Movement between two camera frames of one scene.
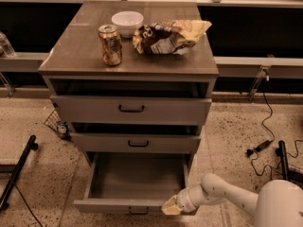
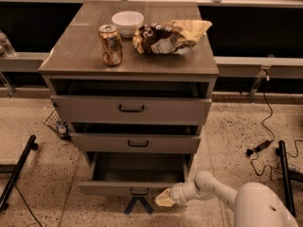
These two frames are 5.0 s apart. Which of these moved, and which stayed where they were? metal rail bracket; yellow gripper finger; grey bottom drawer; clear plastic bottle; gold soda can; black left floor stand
Moved: grey bottom drawer; yellow gripper finger
Stayed: gold soda can; black left floor stand; metal rail bracket; clear plastic bottle
